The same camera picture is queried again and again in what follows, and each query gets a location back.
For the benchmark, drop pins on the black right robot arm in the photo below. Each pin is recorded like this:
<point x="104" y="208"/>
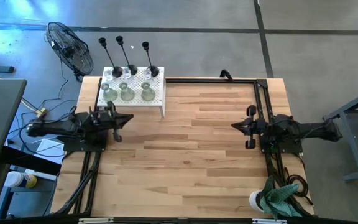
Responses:
<point x="309" y="129"/>

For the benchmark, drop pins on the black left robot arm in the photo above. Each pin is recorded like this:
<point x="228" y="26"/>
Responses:
<point x="57" y="126"/>

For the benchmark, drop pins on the green glass candle holder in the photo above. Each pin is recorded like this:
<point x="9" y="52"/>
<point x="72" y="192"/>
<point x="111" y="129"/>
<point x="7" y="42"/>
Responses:
<point x="127" y="94"/>
<point x="109" y="95"/>
<point x="148" y="94"/>

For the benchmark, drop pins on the black tall candlestick holder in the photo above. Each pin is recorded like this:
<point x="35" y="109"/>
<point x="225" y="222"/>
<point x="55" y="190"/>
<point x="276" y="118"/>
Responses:
<point x="132" y="69"/>
<point x="153" y="71"/>
<point x="117" y="72"/>

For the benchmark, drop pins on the white plant pot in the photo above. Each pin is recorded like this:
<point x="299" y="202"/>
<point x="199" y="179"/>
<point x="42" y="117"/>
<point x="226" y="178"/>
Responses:
<point x="254" y="200"/>

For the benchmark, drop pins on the black floor fan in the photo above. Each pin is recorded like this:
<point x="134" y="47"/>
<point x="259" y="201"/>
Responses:
<point x="70" y="51"/>

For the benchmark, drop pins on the white perforated shelf riser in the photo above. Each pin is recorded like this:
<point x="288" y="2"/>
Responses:
<point x="137" y="91"/>

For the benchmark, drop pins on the yellow power strip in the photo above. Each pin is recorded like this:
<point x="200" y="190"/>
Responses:
<point x="41" y="112"/>

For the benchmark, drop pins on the silver aluminium bar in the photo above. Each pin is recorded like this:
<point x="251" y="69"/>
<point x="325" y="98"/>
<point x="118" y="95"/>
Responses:
<point x="95" y="220"/>
<point x="267" y="221"/>

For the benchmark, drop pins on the grey-blue metal table frame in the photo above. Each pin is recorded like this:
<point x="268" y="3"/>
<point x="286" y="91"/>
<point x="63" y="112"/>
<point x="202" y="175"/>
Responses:
<point x="352" y="146"/>

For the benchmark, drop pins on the white paper sheet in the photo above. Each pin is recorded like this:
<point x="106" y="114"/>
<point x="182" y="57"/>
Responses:
<point x="50" y="146"/>

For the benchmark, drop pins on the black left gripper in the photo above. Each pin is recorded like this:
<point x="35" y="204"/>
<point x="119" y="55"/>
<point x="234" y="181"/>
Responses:
<point x="101" y="123"/>

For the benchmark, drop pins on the green cloth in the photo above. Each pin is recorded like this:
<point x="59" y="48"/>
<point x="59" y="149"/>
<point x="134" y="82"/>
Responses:
<point x="275" y="199"/>

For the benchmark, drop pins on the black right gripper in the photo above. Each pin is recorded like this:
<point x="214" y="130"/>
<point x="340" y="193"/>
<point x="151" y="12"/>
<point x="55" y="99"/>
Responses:
<point x="261" y="127"/>

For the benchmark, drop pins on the white yellow wipes canister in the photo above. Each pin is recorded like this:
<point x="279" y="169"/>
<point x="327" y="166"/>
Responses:
<point x="17" y="179"/>

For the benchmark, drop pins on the clear glass candle holder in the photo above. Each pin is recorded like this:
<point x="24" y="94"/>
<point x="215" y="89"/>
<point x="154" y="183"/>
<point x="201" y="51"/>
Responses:
<point x="126" y="74"/>
<point x="108" y="75"/>
<point x="147" y="74"/>

